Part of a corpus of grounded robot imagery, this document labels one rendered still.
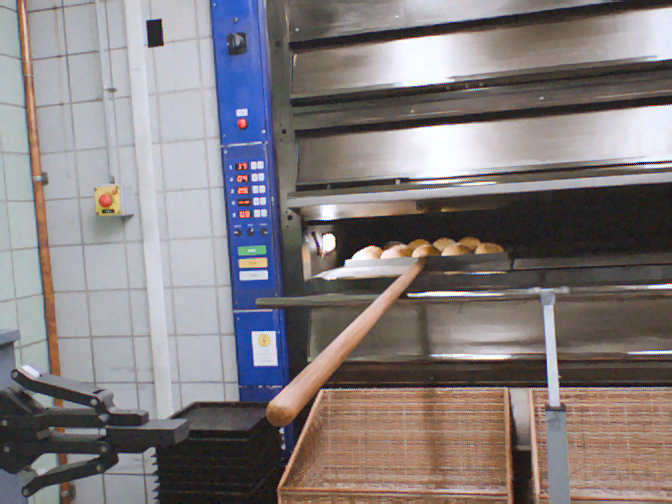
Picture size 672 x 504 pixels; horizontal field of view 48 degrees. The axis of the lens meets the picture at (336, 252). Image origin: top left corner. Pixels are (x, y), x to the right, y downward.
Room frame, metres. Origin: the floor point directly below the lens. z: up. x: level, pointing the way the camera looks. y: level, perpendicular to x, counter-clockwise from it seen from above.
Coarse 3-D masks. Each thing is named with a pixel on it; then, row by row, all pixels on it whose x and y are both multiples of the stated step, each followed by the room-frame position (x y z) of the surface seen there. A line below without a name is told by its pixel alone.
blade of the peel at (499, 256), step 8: (432, 256) 2.52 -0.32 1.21; (440, 256) 2.52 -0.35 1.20; (448, 256) 2.51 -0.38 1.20; (456, 256) 2.51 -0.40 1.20; (464, 256) 2.50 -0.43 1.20; (472, 256) 2.49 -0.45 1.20; (480, 256) 2.49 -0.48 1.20; (488, 256) 2.48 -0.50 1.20; (496, 256) 2.48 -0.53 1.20; (504, 256) 2.47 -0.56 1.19; (352, 264) 2.58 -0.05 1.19; (360, 264) 2.57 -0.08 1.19; (368, 264) 2.57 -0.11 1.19; (376, 264) 2.56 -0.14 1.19; (384, 264) 2.56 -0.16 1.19; (392, 264) 2.55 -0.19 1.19; (400, 264) 2.54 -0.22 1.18; (408, 264) 2.54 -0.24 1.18
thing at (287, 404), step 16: (416, 272) 2.09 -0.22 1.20; (400, 288) 1.72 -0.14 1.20; (384, 304) 1.47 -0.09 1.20; (368, 320) 1.28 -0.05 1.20; (352, 336) 1.13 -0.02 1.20; (336, 352) 1.02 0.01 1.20; (320, 368) 0.92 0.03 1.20; (336, 368) 1.00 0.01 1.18; (304, 384) 0.84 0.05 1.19; (320, 384) 0.90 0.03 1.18; (272, 400) 0.78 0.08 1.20; (288, 400) 0.78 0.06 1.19; (304, 400) 0.82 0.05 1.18; (272, 416) 0.77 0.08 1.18; (288, 416) 0.77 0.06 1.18
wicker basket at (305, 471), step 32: (320, 416) 2.17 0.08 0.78; (352, 416) 2.17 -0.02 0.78; (384, 416) 2.15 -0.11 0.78; (416, 416) 2.13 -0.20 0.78; (448, 416) 2.11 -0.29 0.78; (480, 416) 2.09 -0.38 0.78; (320, 448) 2.14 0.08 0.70; (352, 448) 2.15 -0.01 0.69; (384, 448) 2.13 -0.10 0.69; (416, 448) 2.11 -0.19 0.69; (448, 448) 2.09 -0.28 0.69; (480, 448) 2.07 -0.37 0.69; (288, 480) 1.83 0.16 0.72; (320, 480) 2.12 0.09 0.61; (352, 480) 2.12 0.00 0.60; (384, 480) 2.10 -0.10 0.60; (416, 480) 2.09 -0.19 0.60; (480, 480) 2.05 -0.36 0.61; (512, 480) 1.69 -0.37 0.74
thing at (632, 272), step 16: (448, 272) 2.20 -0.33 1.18; (464, 272) 2.16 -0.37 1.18; (480, 272) 2.13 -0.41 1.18; (496, 272) 2.12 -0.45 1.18; (512, 272) 2.11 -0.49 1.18; (528, 272) 2.10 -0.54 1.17; (544, 272) 2.09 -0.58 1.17; (560, 272) 2.08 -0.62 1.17; (576, 272) 2.07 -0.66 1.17; (592, 272) 2.06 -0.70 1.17; (608, 272) 2.04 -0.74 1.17; (624, 272) 2.03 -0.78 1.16; (640, 272) 2.02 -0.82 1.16; (656, 272) 2.01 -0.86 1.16; (320, 288) 2.25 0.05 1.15; (336, 288) 2.24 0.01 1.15; (352, 288) 2.23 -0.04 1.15; (368, 288) 2.21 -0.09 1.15; (384, 288) 2.20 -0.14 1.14; (416, 288) 2.18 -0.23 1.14
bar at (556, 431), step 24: (528, 288) 1.74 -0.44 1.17; (552, 288) 1.73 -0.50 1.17; (576, 288) 1.71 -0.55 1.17; (600, 288) 1.70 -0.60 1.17; (624, 288) 1.68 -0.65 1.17; (648, 288) 1.67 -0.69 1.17; (552, 312) 1.70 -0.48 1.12; (552, 336) 1.65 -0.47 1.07; (552, 360) 1.61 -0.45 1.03; (552, 384) 1.57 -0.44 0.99; (552, 408) 1.51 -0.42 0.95; (552, 432) 1.51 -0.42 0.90; (552, 456) 1.51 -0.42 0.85; (552, 480) 1.51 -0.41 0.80
